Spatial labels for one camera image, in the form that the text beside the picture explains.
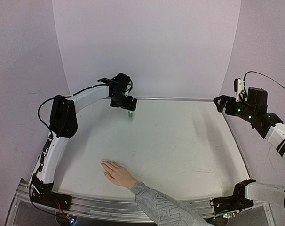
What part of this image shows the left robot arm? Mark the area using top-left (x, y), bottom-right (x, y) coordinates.
top-left (31, 73), bottom-right (137, 206)

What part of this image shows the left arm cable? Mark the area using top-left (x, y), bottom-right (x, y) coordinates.
top-left (38, 97), bottom-right (57, 132)

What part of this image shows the aluminium front rail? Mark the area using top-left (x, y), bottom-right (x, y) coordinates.
top-left (6, 179), bottom-right (276, 226)

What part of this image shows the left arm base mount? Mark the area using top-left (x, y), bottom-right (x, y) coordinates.
top-left (31, 183), bottom-right (72, 210)

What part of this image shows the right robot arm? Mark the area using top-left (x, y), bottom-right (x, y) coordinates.
top-left (210, 87), bottom-right (285, 215)

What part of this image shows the grey sleeved forearm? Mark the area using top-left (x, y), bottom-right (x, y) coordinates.
top-left (131, 182), bottom-right (210, 226)

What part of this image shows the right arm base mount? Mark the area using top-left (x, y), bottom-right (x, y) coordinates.
top-left (209, 179), bottom-right (256, 216)

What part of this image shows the person's hand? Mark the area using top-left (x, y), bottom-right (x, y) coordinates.
top-left (101, 161), bottom-right (138, 190)

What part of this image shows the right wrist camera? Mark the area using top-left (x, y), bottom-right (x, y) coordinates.
top-left (234, 78), bottom-right (247, 102)

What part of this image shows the right camera cable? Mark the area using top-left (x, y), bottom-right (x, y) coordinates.
top-left (243, 71), bottom-right (285, 93)

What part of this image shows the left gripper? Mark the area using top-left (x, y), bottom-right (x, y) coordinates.
top-left (112, 92), bottom-right (139, 111)

